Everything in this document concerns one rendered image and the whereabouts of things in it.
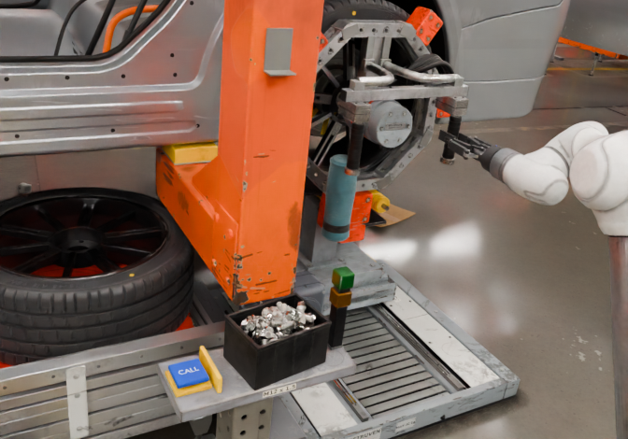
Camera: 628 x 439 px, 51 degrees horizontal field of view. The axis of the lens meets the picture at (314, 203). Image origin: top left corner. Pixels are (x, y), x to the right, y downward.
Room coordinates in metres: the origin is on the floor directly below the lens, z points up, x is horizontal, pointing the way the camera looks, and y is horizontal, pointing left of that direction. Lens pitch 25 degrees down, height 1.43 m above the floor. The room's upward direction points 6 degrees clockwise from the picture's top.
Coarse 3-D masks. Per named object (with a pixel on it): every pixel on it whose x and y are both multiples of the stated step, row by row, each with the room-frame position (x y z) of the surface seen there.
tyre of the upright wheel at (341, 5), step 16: (336, 0) 2.01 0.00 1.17; (352, 0) 2.02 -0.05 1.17; (368, 0) 2.05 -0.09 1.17; (384, 0) 2.09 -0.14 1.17; (336, 16) 1.99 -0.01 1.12; (352, 16) 2.02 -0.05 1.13; (368, 16) 2.05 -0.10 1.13; (384, 16) 2.08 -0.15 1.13; (400, 16) 2.11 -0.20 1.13; (320, 192) 2.00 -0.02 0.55
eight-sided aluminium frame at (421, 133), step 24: (336, 24) 1.94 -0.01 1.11; (360, 24) 1.93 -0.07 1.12; (384, 24) 1.98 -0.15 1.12; (408, 24) 2.02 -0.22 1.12; (336, 48) 1.90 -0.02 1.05; (408, 48) 2.08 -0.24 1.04; (432, 72) 2.08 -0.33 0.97; (432, 120) 2.10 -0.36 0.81; (408, 144) 2.12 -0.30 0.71; (312, 168) 1.88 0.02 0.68; (384, 168) 2.07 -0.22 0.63
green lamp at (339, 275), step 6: (336, 270) 1.31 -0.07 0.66; (342, 270) 1.32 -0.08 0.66; (348, 270) 1.32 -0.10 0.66; (336, 276) 1.30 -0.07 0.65; (342, 276) 1.29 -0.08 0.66; (348, 276) 1.30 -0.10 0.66; (354, 276) 1.31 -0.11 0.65; (336, 282) 1.30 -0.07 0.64; (342, 282) 1.29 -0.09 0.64; (348, 282) 1.30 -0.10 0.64; (342, 288) 1.29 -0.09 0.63; (348, 288) 1.30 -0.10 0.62
